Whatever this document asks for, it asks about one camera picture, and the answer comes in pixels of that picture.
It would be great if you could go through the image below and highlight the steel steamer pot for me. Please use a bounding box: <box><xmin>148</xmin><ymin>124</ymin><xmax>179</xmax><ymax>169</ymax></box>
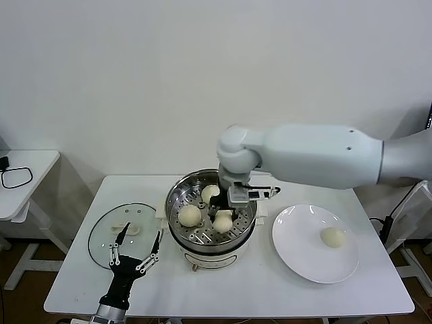
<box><xmin>154</xmin><ymin>194</ymin><xmax>269</xmax><ymax>273</ymax></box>

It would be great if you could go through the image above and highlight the white steamed baozi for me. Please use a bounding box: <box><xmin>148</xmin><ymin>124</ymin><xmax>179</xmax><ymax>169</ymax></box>
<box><xmin>212</xmin><ymin>211</ymin><xmax>234</xmax><ymax>234</ymax></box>
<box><xmin>178</xmin><ymin>205</ymin><xmax>203</xmax><ymax>227</ymax></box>
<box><xmin>201</xmin><ymin>184</ymin><xmax>220</xmax><ymax>203</ymax></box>
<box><xmin>319</xmin><ymin>226</ymin><xmax>347</xmax><ymax>250</ymax></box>

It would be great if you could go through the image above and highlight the black looped cable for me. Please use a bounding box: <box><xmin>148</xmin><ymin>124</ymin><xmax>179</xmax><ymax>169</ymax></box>
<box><xmin>0</xmin><ymin>167</ymin><xmax>34</xmax><ymax>190</ymax></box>

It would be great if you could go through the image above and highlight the glass lid with cream handle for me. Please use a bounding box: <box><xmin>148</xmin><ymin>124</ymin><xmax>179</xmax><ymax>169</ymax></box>
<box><xmin>87</xmin><ymin>202</ymin><xmax>165</xmax><ymax>271</ymax></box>

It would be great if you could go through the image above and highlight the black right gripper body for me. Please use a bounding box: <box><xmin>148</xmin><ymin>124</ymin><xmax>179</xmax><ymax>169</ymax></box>
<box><xmin>209</xmin><ymin>180</ymin><xmax>234</xmax><ymax>212</ymax></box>

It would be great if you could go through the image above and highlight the stainless steel steamer basket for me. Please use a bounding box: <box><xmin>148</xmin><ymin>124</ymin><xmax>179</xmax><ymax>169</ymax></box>
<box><xmin>164</xmin><ymin>170</ymin><xmax>258</xmax><ymax>249</ymax></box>

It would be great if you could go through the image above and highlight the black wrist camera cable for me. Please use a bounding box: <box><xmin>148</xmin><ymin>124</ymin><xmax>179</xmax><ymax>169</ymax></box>
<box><xmin>242</xmin><ymin>183</ymin><xmax>282</xmax><ymax>198</ymax></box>

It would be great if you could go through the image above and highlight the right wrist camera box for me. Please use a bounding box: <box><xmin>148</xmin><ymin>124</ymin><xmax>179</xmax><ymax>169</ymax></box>
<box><xmin>226</xmin><ymin>181</ymin><xmax>273</xmax><ymax>206</ymax></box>

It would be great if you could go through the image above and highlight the white side table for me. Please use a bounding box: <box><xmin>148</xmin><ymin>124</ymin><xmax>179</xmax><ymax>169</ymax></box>
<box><xmin>0</xmin><ymin>150</ymin><xmax>74</xmax><ymax>292</ymax></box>

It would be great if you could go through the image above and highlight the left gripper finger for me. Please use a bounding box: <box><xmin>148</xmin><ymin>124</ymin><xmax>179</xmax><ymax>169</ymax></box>
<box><xmin>134</xmin><ymin>230</ymin><xmax>161</xmax><ymax>273</ymax></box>
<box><xmin>107</xmin><ymin>221</ymin><xmax>132</xmax><ymax>267</ymax></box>

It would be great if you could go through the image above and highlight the black laptop charger cable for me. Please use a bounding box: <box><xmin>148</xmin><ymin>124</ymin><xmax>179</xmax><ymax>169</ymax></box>
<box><xmin>387</xmin><ymin>180</ymin><xmax>427</xmax><ymax>219</ymax></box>

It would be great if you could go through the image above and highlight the white round plate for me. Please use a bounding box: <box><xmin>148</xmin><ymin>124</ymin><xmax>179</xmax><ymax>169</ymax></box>
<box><xmin>271</xmin><ymin>204</ymin><xmax>360</xmax><ymax>284</ymax></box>

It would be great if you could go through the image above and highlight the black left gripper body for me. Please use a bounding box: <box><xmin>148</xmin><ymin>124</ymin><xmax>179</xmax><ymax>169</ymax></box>
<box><xmin>98</xmin><ymin>254</ymin><xmax>148</xmax><ymax>310</ymax></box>

